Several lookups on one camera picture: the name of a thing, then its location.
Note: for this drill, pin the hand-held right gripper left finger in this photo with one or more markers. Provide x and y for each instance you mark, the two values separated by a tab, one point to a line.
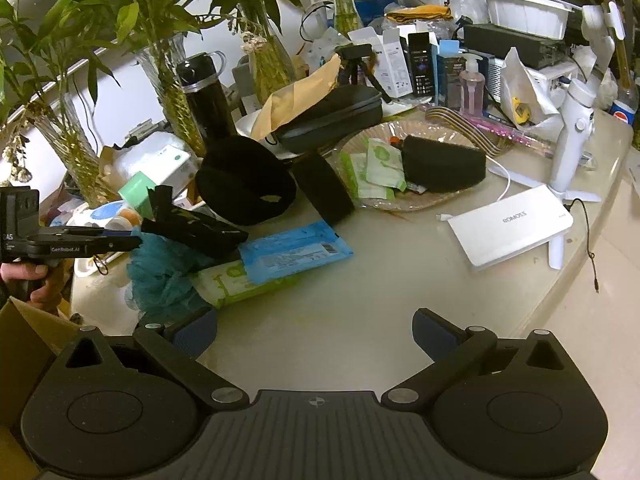
196	332

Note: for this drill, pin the blue wet wipes pack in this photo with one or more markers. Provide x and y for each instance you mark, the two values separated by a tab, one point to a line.
295	250

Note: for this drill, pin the white tray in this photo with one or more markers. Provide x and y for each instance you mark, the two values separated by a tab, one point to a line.
246	125

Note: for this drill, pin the white food container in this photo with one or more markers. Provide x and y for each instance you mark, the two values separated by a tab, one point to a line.
530	12

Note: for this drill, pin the long black box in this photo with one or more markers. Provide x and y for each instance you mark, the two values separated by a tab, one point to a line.
510	45

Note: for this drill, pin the white bottle blue label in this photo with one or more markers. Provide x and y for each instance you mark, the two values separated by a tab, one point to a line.
102	212

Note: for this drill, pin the dried flowers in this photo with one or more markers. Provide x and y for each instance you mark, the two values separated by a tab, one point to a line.
15	157

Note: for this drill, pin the black hard case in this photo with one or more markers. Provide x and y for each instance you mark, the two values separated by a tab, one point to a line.
330	115

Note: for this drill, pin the teal mesh bath sponge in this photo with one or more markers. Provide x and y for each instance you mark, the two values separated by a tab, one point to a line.
160	275

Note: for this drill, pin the brown paper envelope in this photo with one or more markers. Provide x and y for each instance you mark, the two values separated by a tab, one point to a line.
295	95

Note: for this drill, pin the white box green dot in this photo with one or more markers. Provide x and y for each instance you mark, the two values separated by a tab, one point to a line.
160	162

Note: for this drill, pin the white carton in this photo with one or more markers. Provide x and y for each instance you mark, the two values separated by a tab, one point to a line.
395	62

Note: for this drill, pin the black fuzzy pouch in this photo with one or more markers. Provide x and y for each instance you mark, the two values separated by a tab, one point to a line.
442	162

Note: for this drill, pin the yellow cloth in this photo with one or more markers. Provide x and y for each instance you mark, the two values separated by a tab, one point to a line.
420	13

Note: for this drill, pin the green wet wipes pack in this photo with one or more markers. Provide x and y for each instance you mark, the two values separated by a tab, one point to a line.
235	282

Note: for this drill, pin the white plastic bag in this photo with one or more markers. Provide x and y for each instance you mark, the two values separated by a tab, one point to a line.
525	85

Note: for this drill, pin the brown cardboard box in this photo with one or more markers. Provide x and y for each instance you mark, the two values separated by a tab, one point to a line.
25	340

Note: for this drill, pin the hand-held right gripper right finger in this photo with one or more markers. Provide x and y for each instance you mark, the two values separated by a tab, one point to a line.
431	332

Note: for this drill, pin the person's left hand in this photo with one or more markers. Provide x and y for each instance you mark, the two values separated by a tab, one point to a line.
36	277

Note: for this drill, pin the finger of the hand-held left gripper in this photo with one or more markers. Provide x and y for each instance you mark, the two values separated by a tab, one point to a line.
119	233

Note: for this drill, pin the cola bottle blue label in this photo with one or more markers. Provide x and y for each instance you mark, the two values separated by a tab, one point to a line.
625	107

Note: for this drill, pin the blue carton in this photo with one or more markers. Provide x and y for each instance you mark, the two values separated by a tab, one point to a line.
450	80

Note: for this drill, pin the white gimbal stabilizer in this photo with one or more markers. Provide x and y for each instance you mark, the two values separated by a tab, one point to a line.
575	125

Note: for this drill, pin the small black tripod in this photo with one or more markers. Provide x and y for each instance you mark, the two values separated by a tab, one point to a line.
357	67

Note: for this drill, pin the pink strip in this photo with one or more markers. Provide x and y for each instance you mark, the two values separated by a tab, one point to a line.
515	132

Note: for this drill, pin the pink hand sanitizer bottle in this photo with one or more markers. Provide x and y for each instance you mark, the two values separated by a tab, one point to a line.
472	92

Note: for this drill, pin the black carton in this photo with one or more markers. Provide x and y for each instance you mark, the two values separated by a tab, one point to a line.
422	62

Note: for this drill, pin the black thermos bottle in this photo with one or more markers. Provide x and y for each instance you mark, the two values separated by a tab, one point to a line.
202	105

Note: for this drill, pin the white power bank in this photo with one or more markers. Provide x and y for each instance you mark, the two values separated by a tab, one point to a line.
510	222

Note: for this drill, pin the green wipes sachet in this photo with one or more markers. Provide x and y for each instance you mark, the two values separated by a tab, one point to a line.
361	182
385	160

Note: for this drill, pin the black foam block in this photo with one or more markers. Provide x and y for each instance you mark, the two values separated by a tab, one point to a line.
322	187

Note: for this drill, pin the glass vase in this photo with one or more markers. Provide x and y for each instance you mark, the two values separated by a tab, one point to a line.
270	65
75	160
346	12
172	95

